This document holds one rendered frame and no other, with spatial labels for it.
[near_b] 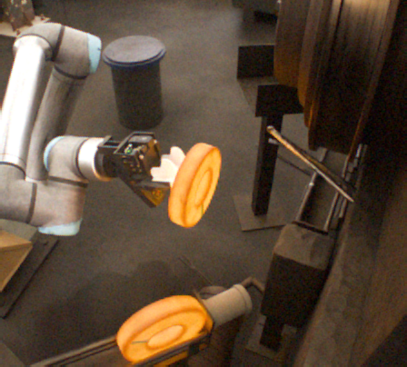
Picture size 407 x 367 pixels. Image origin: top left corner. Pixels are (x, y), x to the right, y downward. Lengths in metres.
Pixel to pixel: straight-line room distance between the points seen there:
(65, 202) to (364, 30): 0.66
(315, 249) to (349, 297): 0.15
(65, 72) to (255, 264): 1.00
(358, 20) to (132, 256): 1.37
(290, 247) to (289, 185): 1.24
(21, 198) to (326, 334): 0.63
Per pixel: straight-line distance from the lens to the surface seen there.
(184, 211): 0.71
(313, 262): 0.71
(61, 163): 0.90
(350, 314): 0.59
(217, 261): 1.65
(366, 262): 0.65
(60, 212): 0.89
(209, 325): 0.75
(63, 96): 1.34
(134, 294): 1.59
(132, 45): 2.14
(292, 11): 0.60
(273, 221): 1.78
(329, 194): 1.02
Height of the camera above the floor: 1.38
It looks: 43 degrees down
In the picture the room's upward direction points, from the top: straight up
